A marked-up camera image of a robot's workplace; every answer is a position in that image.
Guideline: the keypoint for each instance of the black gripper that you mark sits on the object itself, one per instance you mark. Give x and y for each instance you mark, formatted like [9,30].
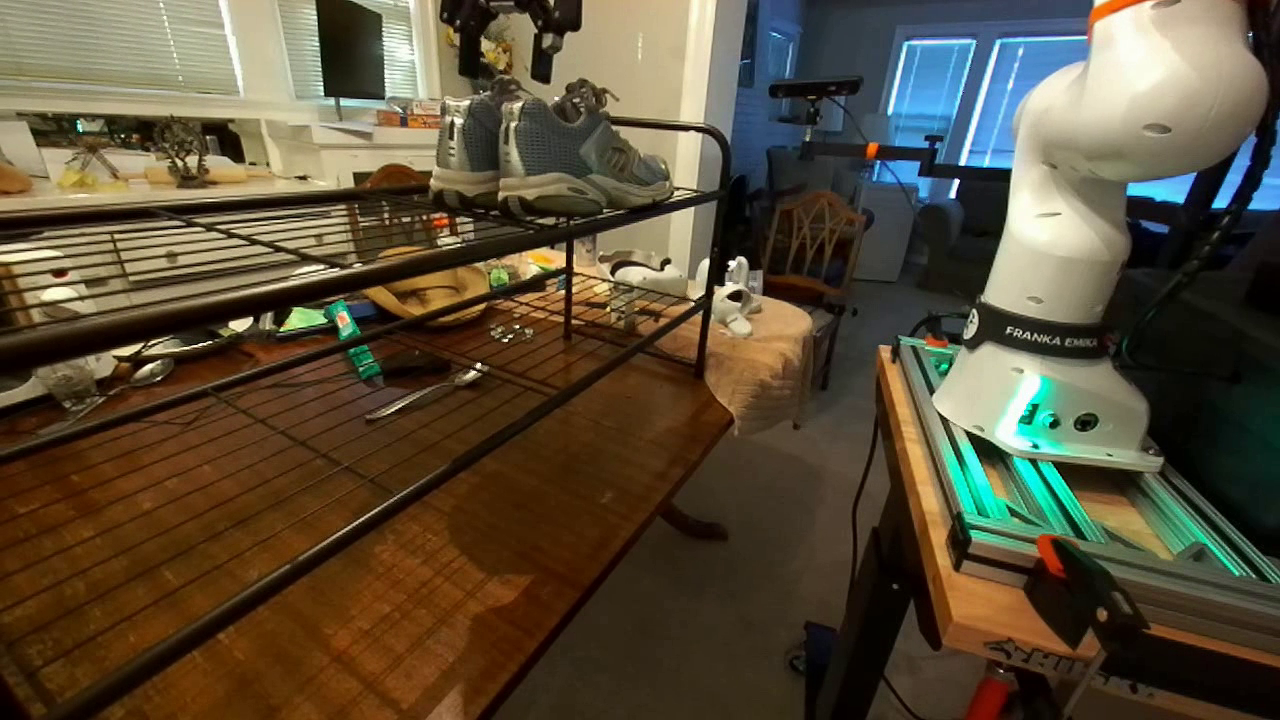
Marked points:
[514,10]

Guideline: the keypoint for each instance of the grey blue sneaker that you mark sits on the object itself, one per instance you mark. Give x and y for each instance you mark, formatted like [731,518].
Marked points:
[573,160]
[466,145]

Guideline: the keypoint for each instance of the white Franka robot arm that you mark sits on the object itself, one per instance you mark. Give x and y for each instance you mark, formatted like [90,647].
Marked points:
[1135,123]

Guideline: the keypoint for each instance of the black monitor screen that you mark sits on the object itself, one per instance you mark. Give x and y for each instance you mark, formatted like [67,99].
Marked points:
[350,46]

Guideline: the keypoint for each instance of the wooden bowl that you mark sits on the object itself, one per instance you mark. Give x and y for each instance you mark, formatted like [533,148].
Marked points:
[426,297]

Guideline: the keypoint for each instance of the black metal shoe rack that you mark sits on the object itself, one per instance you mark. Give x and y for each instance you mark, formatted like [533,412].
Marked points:
[705,294]

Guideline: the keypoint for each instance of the small black object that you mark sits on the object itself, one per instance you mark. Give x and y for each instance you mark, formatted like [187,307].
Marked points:
[418,363]

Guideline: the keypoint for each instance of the silver metal spoon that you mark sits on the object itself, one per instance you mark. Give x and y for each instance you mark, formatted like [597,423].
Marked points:
[466,377]

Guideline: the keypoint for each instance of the green tube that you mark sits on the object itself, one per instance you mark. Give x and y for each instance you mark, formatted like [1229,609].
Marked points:
[350,343]

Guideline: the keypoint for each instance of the white figurine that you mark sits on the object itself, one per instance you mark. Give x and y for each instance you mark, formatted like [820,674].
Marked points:
[734,302]

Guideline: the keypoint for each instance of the small potted plant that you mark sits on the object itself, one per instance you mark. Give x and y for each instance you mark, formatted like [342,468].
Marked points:
[181,152]

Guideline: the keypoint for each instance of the carved wooden chair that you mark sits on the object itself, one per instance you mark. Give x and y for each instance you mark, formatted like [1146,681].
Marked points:
[802,291]

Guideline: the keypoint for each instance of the white window blinds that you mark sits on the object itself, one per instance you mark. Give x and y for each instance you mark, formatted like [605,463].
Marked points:
[120,43]

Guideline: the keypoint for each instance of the beige cloth covered table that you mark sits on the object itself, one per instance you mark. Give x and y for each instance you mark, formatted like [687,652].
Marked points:
[764,363]

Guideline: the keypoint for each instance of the narrow bright window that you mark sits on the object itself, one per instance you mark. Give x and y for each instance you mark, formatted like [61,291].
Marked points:
[931,85]

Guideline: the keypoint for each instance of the wide bright window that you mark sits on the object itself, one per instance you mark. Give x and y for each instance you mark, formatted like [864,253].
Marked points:
[1025,106]

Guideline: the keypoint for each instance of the wooden workbench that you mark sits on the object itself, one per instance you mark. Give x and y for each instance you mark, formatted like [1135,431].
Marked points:
[963,603]

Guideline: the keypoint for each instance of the black orange clamp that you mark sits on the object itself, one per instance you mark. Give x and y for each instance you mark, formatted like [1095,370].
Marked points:
[1082,592]

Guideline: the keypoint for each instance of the black stereo camera bar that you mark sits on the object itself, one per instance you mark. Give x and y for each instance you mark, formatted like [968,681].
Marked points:
[813,85]

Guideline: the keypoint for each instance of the aluminium base frame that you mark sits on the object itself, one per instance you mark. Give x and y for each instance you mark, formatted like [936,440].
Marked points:
[1015,500]

